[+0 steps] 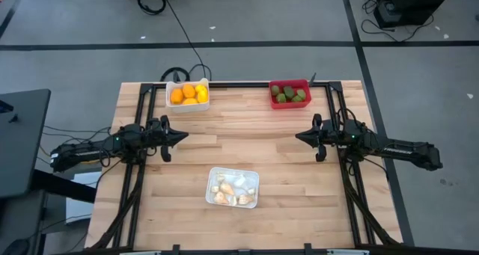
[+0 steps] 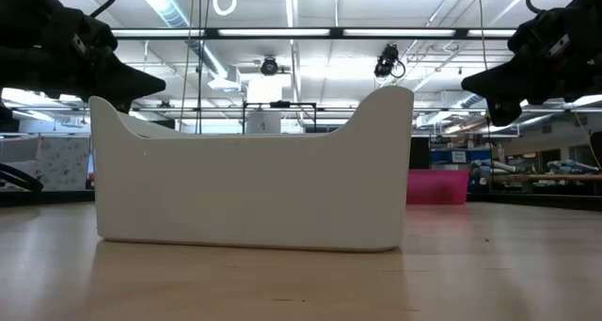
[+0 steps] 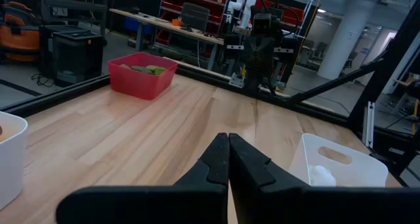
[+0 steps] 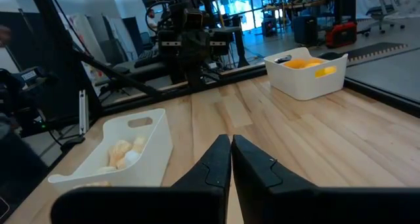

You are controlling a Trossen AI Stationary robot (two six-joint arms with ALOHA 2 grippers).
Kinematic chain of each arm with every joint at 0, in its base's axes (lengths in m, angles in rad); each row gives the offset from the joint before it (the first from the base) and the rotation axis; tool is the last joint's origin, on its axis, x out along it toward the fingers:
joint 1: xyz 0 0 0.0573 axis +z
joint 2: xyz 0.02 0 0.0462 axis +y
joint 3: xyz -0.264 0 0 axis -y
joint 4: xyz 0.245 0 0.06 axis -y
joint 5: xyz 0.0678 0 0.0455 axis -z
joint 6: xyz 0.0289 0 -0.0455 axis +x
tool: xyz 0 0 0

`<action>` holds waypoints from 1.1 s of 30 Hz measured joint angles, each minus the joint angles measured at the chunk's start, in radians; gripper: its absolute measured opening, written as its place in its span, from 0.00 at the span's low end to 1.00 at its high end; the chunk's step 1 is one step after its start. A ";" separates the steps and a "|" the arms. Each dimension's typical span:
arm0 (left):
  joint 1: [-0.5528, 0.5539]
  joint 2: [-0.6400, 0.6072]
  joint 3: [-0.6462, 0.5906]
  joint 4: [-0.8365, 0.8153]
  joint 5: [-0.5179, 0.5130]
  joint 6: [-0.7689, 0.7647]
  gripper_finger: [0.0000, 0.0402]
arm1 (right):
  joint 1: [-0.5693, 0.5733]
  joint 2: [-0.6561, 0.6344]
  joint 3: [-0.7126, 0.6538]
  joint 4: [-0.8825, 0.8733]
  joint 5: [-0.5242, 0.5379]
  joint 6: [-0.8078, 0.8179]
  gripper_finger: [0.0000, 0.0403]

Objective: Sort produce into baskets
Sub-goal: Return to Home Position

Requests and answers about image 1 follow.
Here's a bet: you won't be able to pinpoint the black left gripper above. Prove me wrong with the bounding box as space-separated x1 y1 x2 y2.
145 115 189 162

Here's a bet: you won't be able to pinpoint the white plastic basket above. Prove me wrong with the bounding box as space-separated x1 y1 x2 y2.
165 78 210 114

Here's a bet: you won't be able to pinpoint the long black floor cable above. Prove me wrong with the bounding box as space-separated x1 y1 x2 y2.
165 0 213 81

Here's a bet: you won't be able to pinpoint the black desk foot beam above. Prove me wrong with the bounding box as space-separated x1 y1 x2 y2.
31 170 97 204

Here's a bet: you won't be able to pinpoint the tangled black cables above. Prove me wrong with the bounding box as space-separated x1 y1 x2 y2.
361 0 436 43

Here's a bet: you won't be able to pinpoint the dark grey cabinet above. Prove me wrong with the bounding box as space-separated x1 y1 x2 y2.
0 189 48 255

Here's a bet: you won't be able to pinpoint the shallow white plastic tray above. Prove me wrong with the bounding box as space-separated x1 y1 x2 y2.
205 167 260 209

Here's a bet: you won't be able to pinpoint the dark grey desk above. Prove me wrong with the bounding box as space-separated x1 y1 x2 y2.
0 89 52 200

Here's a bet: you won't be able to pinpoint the black aluminium table frame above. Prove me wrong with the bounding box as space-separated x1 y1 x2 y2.
89 81 403 255

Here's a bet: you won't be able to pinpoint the red plastic basket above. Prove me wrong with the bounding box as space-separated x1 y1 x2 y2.
268 79 312 110

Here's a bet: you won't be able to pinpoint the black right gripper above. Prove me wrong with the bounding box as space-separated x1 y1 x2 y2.
295 114 340 162

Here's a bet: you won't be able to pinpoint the black equipment case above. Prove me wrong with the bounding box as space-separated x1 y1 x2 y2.
373 0 458 29

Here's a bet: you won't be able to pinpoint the coiled black cable ring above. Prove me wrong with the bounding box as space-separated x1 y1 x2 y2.
136 0 167 16

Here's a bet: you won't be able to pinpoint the black looped cable bundle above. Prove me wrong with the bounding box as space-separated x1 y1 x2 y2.
159 63 213 83

